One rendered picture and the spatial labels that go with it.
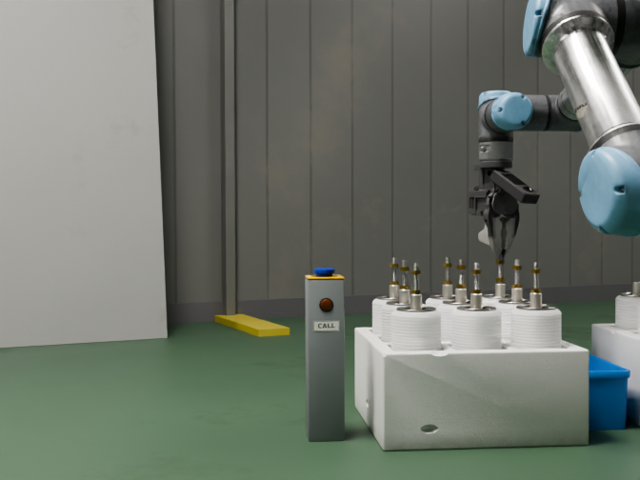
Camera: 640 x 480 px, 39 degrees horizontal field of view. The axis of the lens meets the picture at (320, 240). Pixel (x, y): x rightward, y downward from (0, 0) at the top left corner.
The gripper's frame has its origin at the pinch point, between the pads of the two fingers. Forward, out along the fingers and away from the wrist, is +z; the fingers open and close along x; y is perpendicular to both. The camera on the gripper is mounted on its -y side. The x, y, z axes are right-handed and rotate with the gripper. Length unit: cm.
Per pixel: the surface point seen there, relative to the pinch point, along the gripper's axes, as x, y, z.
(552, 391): 13.4, -27.6, 24.6
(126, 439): 78, 21, 35
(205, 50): -18, 192, -76
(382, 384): 41.6, -12.6, 22.6
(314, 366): 49, 0, 20
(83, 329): 44, 157, 30
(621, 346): -17.2, -18.0, 19.6
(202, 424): 61, 25, 35
